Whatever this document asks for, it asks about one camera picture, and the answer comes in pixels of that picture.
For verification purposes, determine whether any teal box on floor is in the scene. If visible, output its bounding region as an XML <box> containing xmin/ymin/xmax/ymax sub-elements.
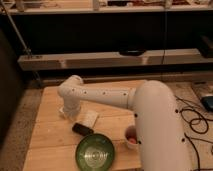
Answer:
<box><xmin>201</xmin><ymin>96</ymin><xmax>213</xmax><ymax>112</ymax></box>

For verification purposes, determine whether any green glass bowl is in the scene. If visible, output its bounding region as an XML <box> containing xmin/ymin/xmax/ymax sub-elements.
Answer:
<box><xmin>75</xmin><ymin>133</ymin><xmax>115</xmax><ymax>171</ymax></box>

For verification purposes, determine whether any black bowl on shelf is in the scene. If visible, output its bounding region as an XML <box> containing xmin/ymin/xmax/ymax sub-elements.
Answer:
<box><xmin>119</xmin><ymin>50</ymin><xmax>146</xmax><ymax>56</ymax></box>

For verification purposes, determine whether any black cable on floor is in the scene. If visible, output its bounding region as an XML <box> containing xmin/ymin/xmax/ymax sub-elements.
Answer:
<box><xmin>160</xmin><ymin>0</ymin><xmax>213</xmax><ymax>171</ymax></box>

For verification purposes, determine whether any white cup with red item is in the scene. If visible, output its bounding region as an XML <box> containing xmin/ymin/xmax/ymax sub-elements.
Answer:
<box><xmin>124</xmin><ymin>125</ymin><xmax>138</xmax><ymax>150</ymax></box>

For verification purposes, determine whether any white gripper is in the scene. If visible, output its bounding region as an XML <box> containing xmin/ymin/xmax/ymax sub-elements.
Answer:
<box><xmin>59</xmin><ymin>104</ymin><xmax>81</xmax><ymax>120</ymax></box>

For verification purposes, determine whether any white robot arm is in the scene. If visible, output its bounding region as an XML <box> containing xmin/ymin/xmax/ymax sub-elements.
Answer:
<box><xmin>58</xmin><ymin>75</ymin><xmax>192</xmax><ymax>171</ymax></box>

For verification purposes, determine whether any metal tripod leg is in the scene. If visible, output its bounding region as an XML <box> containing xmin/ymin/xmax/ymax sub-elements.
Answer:
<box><xmin>0</xmin><ymin>0</ymin><xmax>43</xmax><ymax>87</ymax></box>

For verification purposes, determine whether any white wooden shelf unit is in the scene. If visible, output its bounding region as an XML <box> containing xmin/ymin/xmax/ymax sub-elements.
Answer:
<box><xmin>0</xmin><ymin>0</ymin><xmax>213</xmax><ymax>88</ymax></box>

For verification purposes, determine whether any black eraser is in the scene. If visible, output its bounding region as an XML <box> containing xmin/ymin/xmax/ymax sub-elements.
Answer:
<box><xmin>72</xmin><ymin>123</ymin><xmax>93</xmax><ymax>136</ymax></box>

